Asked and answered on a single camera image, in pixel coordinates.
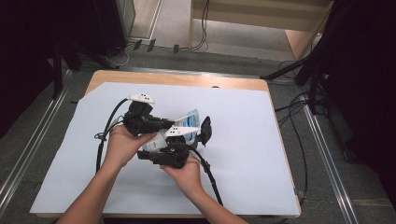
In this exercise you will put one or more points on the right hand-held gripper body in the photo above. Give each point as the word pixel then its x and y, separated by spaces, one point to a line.
pixel 172 155

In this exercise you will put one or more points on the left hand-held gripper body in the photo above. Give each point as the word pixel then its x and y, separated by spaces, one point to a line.
pixel 140 123

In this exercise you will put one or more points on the clear container with black lid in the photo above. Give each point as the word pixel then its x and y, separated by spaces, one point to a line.
pixel 206 130

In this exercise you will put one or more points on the person's left hand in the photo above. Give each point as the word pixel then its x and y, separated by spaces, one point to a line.
pixel 124 149

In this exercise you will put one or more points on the person's right hand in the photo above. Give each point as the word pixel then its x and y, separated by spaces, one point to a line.
pixel 186 179

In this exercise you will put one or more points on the black table grommet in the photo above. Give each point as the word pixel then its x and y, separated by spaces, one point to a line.
pixel 215 86

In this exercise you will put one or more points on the white paper sheet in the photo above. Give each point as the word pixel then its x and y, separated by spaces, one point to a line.
pixel 243 149

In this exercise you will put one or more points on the black metal stand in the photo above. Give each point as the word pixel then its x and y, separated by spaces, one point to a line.
pixel 57 71

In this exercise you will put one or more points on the dark cabinet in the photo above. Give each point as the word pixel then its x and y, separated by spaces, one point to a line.
pixel 112 25

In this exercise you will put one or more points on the light wooden shelf unit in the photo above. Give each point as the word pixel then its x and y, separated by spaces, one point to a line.
pixel 249 18

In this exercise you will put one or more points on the black tripod stand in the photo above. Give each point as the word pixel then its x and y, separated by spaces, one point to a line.
pixel 311 65

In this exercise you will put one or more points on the metal floor rail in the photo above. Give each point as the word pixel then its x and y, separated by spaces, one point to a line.
pixel 186 72
pixel 28 152
pixel 330 161

